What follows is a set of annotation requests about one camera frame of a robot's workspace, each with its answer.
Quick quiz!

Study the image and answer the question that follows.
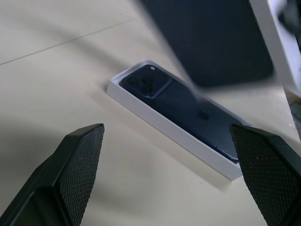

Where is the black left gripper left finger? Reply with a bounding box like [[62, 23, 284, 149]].
[[0, 123, 105, 226]]

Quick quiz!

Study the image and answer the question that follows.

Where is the white phone box base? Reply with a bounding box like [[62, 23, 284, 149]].
[[107, 60, 253, 182]]

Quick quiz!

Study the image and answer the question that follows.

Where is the phone box lid dark top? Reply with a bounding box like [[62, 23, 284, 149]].
[[137, 0, 301, 91]]

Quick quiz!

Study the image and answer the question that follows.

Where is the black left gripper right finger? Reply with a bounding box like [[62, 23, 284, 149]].
[[230, 124, 301, 226]]

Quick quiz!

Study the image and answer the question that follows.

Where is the dark blue smartphone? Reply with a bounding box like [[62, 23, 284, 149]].
[[118, 65, 243, 163]]

